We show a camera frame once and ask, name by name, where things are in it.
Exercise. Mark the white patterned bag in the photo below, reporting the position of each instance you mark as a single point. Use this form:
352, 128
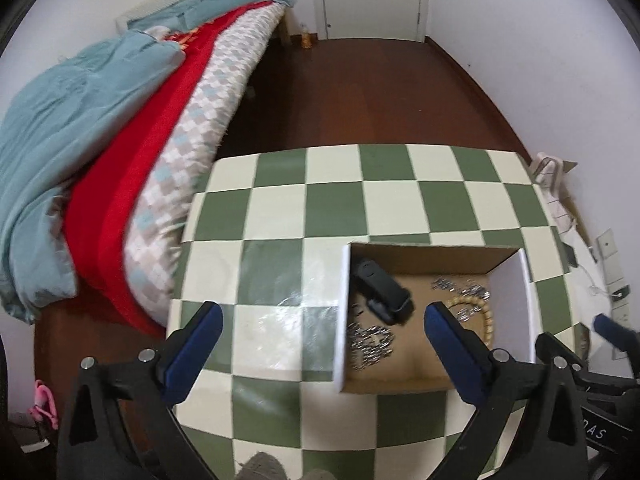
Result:
549, 173

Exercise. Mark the white cardboard box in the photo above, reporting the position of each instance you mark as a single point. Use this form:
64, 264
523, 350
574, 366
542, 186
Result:
417, 318

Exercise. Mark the dark fuzzy cloth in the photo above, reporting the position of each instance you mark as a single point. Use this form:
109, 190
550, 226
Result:
263, 466

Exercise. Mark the black charger plug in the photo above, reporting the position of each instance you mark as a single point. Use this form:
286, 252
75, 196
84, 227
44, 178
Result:
621, 293

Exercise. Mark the black fitness band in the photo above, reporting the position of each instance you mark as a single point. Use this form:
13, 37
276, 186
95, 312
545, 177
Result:
385, 297

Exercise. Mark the checkered mattress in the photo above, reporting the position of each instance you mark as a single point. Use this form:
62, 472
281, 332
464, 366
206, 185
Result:
152, 242

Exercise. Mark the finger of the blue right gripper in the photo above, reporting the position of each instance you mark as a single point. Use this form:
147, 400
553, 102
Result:
617, 332

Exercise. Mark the teal blanket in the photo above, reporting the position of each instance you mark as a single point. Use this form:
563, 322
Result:
58, 123

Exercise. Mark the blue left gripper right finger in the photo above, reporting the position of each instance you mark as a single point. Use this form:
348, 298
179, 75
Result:
462, 353

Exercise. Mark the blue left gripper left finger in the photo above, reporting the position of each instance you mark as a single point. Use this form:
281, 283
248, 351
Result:
186, 351

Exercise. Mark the green white checkered tablecloth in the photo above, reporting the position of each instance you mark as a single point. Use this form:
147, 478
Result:
264, 239

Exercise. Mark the red bed sheet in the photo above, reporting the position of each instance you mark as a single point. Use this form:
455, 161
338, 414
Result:
103, 199

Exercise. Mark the white plastic bag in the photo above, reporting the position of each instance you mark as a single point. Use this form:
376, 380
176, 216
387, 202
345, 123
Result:
578, 254

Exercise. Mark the orange bottle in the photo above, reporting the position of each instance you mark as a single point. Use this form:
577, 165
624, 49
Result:
305, 37

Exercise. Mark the white wall socket strip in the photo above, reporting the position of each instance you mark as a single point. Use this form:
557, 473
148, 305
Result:
614, 277

